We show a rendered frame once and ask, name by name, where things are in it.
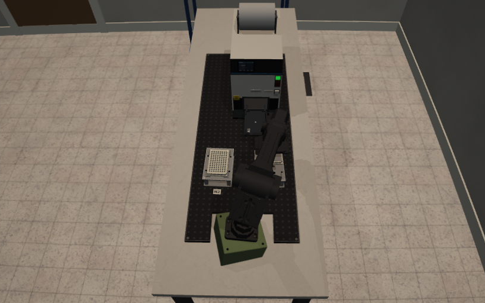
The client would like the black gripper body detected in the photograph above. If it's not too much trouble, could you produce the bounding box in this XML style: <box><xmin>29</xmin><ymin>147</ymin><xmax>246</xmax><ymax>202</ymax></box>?
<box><xmin>255</xmin><ymin>136</ymin><xmax>289</xmax><ymax>154</ymax></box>

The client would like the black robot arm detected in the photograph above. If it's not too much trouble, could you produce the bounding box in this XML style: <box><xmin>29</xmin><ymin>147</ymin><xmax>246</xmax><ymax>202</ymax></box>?
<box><xmin>224</xmin><ymin>108</ymin><xmax>289</xmax><ymax>242</ymax></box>

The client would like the grey horizontal roll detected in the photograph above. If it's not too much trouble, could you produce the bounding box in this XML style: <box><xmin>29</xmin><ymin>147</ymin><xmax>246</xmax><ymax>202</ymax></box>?
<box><xmin>239</xmin><ymin>2</ymin><xmax>275</xmax><ymax>30</ymax></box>

